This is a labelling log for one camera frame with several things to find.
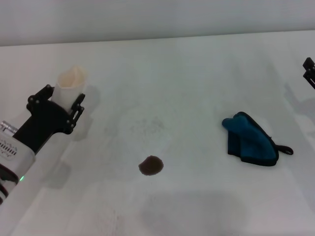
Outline blue rag with black trim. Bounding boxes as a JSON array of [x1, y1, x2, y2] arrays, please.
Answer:
[[221, 111, 294, 167]]

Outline white plastic cup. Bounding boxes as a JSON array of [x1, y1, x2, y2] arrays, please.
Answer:
[[54, 64, 89, 112]]

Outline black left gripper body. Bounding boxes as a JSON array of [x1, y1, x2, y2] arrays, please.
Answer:
[[12, 100, 72, 152]]

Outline left arm cable with plug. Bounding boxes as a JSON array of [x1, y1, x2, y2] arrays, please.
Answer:
[[0, 120, 18, 135]]

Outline black water stain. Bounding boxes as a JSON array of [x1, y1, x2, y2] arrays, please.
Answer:
[[138, 155, 164, 177]]

